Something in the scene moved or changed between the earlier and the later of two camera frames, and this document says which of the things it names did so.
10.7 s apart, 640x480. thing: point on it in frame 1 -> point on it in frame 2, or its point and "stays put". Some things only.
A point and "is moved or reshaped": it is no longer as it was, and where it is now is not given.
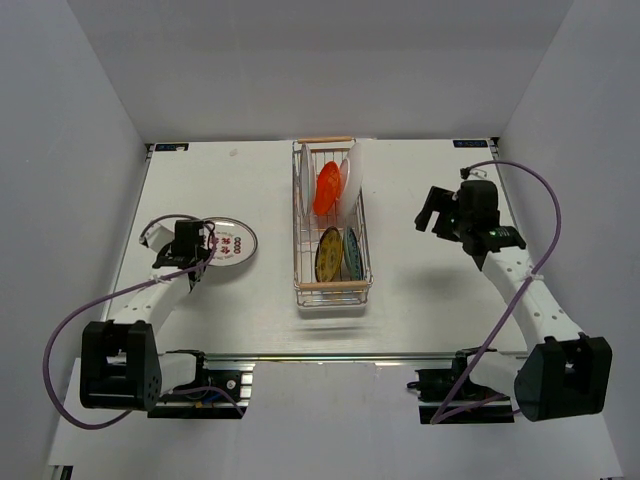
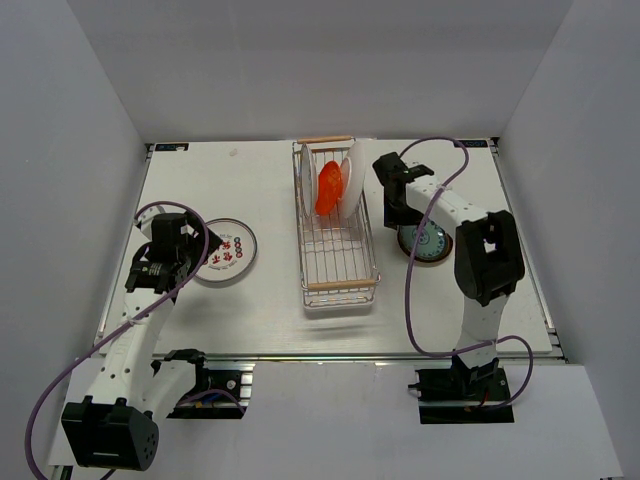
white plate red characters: x=236 y=241 is moved or reshaped
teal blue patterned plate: x=352 y=254 -> x=435 y=245
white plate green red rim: x=307 y=179 stays put
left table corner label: x=172 y=147 stays put
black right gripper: x=437 y=200 -> x=393 y=219
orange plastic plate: x=327 y=186 stays put
